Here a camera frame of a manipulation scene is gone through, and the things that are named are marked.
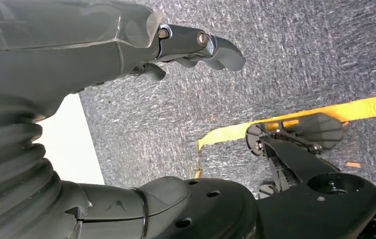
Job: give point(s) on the black robot foot mechanism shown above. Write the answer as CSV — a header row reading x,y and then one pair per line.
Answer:
x,y
306,204

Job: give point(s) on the orange tape scrap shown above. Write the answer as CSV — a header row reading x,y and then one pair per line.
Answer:
x,y
353,164

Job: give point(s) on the gold floor tape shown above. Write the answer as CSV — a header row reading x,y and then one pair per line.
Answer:
x,y
356,110

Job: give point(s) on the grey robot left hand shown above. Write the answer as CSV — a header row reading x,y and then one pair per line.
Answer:
x,y
59,49

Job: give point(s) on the black perforated robot plate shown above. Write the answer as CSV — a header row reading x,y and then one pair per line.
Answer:
x,y
214,211

